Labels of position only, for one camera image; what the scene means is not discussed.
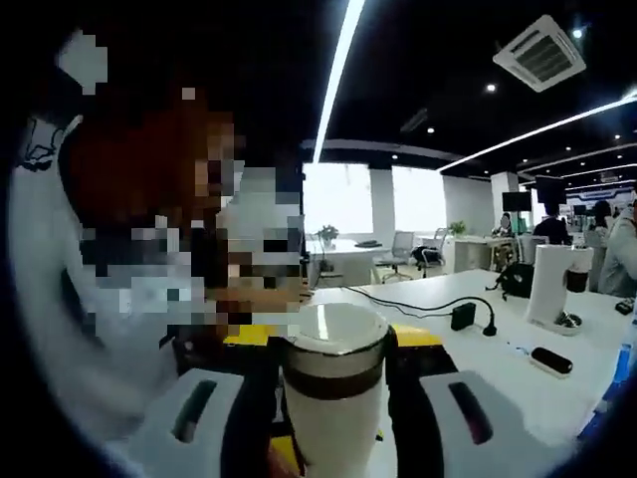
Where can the small black device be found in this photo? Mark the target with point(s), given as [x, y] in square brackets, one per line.
[624, 307]

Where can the black bag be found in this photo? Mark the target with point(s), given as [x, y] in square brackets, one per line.
[515, 281]

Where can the white blue tissue pack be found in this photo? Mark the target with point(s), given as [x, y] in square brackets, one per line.
[624, 368]

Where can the black power adapter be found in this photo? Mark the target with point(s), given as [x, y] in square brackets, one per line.
[464, 317]

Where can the black oblong case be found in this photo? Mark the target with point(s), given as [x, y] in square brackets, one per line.
[551, 361]

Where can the ceiling light strip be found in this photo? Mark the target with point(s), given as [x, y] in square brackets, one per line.
[547, 129]
[338, 84]

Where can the white side desk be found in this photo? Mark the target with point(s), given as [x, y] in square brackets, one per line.
[348, 256]

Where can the ceiling air conditioner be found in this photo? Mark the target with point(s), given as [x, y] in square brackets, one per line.
[540, 55]

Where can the grey office chair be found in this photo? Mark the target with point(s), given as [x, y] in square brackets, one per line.
[430, 254]
[400, 249]

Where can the white table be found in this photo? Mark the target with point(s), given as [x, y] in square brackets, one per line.
[497, 368]

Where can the white water dispenser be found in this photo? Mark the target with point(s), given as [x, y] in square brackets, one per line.
[547, 284]

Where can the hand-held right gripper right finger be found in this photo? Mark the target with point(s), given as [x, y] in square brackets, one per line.
[413, 428]

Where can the small potted plant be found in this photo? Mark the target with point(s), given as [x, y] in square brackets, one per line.
[327, 233]

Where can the black monitor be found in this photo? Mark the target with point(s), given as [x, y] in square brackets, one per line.
[515, 201]
[550, 189]

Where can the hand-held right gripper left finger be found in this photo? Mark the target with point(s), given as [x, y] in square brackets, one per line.
[224, 423]

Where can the white cup brown band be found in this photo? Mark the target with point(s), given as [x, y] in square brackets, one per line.
[338, 328]

